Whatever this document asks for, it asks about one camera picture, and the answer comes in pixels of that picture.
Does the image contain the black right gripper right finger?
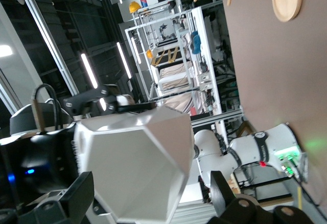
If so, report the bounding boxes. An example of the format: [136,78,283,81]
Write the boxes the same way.
[204,169,315,224]

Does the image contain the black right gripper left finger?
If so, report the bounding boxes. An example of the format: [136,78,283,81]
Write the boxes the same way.
[0,171,95,224]

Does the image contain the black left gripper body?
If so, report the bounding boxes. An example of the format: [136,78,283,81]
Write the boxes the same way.
[0,121,80,206]

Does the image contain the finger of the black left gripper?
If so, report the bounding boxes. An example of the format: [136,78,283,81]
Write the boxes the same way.
[116,101,157,114]

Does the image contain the white faceted cup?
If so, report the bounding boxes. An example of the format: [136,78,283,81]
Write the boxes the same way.
[73,105,195,224]

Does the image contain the blue padded object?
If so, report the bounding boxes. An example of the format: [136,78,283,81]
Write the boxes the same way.
[190,31,203,55]

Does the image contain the black left arm wrist cable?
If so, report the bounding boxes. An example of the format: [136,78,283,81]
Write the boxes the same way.
[31,83,64,131]

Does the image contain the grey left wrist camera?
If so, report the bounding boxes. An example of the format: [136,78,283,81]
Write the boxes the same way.
[62,84,118,116]

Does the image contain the white metal shelving frame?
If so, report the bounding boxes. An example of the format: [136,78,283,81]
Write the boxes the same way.
[124,6,244,123]

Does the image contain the aluminium cell frame beam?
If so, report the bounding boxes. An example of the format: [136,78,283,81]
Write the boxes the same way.
[0,0,85,96]

